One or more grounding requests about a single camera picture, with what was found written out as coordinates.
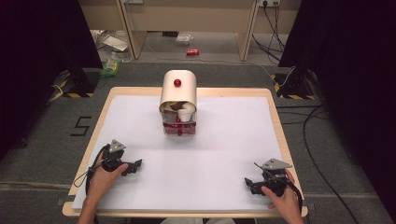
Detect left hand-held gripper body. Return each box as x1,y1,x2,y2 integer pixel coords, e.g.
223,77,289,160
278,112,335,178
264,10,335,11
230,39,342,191
101,139,127,174

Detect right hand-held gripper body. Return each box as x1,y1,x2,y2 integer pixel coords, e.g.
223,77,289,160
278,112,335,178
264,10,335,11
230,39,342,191
253,158,294,198

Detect cream lidded small trash bin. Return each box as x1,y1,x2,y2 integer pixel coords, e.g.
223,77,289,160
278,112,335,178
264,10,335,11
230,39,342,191
158,69,199,137

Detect person's left hand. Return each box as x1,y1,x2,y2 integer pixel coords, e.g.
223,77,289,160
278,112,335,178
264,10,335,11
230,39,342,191
89,152,130,202

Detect person's right hand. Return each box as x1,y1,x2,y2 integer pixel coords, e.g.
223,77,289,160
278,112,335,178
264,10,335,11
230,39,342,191
261,168,303,218

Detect white table board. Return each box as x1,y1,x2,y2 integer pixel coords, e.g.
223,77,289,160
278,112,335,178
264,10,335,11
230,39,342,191
72,94,286,213

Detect person's light clothing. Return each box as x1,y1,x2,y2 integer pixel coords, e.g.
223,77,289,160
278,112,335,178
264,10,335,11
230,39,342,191
159,217,236,224

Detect white paper cup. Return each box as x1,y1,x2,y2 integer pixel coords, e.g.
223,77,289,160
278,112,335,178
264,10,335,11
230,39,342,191
177,108,191,123

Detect brown crumpled paper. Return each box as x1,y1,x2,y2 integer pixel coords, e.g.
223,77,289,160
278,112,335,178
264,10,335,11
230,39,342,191
167,101,185,112

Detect black stand base striped tape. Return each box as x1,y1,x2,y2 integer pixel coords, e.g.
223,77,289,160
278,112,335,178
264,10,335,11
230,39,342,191
273,65,316,101
62,67,102,99

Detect green packet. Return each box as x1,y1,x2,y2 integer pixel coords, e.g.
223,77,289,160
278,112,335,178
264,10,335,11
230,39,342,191
99,58,122,77

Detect wooden table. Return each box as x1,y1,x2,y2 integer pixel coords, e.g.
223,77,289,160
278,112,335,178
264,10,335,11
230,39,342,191
62,86,309,218

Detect white plastic bag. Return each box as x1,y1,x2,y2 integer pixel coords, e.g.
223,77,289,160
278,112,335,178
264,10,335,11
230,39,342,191
90,29,131,53

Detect black curtain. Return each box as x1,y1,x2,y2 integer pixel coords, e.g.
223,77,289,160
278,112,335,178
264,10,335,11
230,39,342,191
0,0,105,161
277,0,396,214

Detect white crumpled wrapper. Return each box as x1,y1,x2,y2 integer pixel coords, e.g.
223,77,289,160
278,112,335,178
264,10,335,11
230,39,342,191
175,33,194,47

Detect beige wooden desk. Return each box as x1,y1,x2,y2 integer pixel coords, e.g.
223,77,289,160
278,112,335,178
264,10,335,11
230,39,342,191
78,0,303,63

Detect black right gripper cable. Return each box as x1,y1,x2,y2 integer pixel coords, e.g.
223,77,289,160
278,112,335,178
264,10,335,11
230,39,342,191
287,179,304,213

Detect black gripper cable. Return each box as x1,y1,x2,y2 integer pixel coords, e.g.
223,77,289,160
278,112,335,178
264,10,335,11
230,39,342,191
73,144,110,198
287,179,304,213

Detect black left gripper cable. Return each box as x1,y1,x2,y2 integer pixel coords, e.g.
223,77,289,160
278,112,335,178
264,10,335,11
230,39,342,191
73,144,110,198

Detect black floor cable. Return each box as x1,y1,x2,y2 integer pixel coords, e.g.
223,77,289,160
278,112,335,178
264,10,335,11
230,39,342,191
276,103,361,224

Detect black power cables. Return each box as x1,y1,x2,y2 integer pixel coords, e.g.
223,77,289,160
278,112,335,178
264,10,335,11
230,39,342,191
250,2,286,63

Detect white wall socket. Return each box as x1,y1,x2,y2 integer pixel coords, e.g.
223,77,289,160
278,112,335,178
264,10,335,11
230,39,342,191
258,0,281,8

